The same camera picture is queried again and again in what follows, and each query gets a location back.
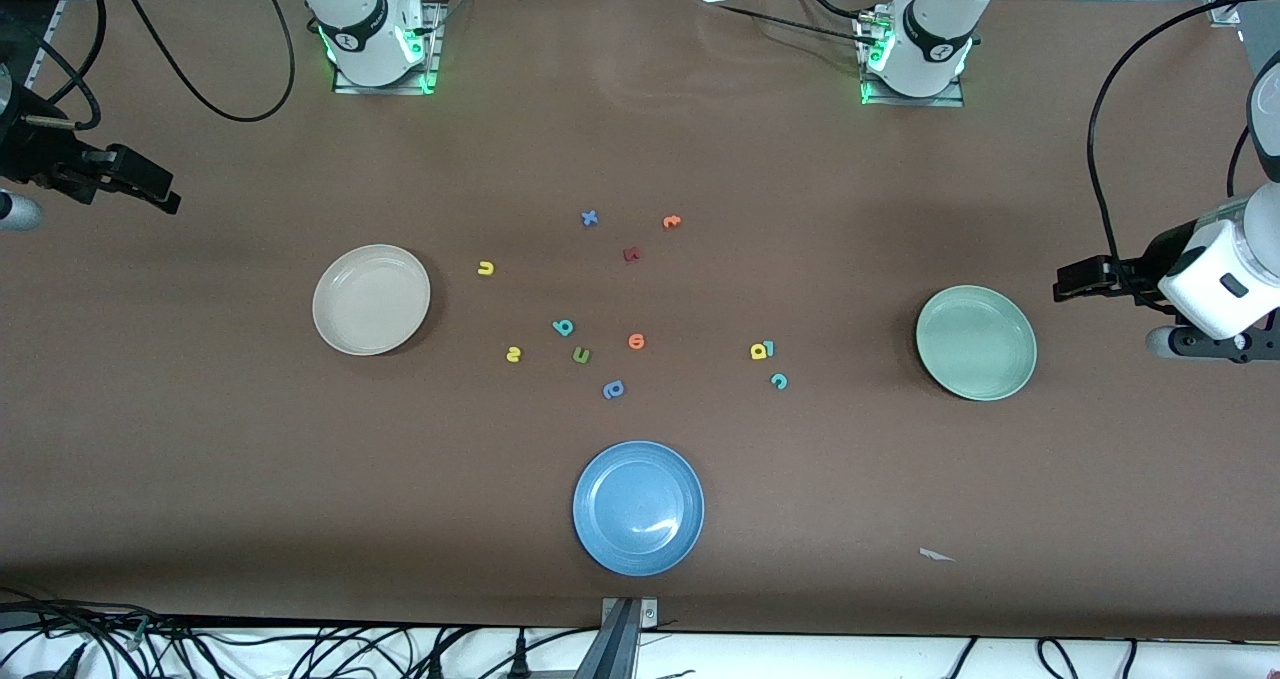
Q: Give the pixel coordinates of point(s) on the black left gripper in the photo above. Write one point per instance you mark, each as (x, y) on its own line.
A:
(1158, 256)

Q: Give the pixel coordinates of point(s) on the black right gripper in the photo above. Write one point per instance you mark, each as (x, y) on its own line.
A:
(38, 154)

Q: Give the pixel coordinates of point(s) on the teal foam letter b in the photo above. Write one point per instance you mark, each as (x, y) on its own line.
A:
(562, 328)

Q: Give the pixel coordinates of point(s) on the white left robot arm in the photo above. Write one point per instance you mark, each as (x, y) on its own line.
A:
(930, 29)

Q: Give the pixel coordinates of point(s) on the pale green round plate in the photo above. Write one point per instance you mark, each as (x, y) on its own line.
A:
(977, 344)

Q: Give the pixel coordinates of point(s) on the beige brown round plate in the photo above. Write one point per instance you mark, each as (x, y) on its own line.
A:
(370, 304)

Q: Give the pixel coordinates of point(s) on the white paper scrap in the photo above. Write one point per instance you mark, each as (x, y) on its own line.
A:
(933, 555)

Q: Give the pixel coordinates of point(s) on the blue foam letter a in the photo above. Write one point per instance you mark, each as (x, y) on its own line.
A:
(612, 391)

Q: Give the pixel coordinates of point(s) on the blue round plate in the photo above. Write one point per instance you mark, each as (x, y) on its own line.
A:
(638, 509)

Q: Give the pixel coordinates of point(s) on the black power plug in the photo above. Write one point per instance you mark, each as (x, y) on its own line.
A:
(520, 657)

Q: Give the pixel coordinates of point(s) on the grey metal table bracket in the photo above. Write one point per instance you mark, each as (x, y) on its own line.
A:
(625, 624)

